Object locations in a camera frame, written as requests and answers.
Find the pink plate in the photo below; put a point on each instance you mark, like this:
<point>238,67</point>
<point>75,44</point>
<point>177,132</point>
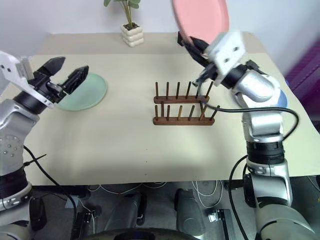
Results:
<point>200,17</point>

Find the green leafy plant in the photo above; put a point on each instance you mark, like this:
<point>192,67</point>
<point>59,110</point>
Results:
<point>128,12</point>

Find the purple object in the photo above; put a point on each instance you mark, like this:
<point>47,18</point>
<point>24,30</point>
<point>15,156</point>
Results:
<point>307,67</point>

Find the wooden dish rack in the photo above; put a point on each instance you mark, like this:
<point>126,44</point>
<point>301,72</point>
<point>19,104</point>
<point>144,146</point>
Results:
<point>183,122</point>

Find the dark grey rounded robot leg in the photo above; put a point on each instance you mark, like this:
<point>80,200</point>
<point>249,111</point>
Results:
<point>188,212</point>
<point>125,212</point>

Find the black flat box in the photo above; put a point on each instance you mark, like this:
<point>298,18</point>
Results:
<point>222,222</point>

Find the white bubbly plant pot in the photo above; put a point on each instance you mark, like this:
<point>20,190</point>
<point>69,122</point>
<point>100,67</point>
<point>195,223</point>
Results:
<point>132,36</point>

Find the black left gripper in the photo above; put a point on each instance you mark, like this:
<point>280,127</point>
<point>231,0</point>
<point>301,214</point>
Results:
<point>46,85</point>

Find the green plate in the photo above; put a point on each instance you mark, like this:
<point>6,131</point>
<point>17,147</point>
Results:
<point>90,97</point>

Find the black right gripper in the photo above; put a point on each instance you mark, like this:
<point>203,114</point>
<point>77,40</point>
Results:
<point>207,73</point>

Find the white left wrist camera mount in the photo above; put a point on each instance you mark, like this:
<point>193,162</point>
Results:
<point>10,70</point>

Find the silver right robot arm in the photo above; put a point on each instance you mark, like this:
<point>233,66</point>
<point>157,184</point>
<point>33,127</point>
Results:
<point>260,85</point>

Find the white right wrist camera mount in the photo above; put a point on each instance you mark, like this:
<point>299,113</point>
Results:
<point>230,50</point>

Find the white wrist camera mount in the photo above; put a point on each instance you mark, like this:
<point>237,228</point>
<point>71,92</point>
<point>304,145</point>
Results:
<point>230,50</point>
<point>10,70</point>

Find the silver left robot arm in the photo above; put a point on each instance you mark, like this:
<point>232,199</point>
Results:
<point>12,117</point>

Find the beige table mat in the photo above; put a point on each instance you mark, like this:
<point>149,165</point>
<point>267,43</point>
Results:
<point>125,150</point>

